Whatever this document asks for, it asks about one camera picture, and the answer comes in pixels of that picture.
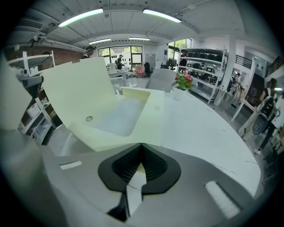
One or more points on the pink armchair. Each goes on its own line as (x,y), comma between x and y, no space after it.
(139,71)

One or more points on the white shelving with black equipment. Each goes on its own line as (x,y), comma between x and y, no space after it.
(199,66)

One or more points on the white floor fan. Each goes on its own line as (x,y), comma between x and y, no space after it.
(257,126)

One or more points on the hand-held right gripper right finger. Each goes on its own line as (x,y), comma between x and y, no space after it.
(188,181)

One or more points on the pink flowers in white pot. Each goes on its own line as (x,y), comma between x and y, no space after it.
(184,82)

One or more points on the white metal frame table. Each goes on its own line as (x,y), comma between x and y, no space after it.
(117,74)

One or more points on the grey mesh office chair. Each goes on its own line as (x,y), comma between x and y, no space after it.
(160,79)

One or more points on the ceiling tube light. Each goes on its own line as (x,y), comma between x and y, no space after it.
(99,41)
(81,17)
(139,38)
(162,15)

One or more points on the black office chair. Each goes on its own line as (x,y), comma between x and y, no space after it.
(148,68)

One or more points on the cream box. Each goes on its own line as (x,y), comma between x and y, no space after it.
(84,93)

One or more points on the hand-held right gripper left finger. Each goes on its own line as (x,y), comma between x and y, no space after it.
(88,173)

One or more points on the white marble table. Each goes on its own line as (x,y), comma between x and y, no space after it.
(199,133)

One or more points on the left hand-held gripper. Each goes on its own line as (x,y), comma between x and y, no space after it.
(22,73)

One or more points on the white storage shelving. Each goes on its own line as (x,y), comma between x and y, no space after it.
(35,115)

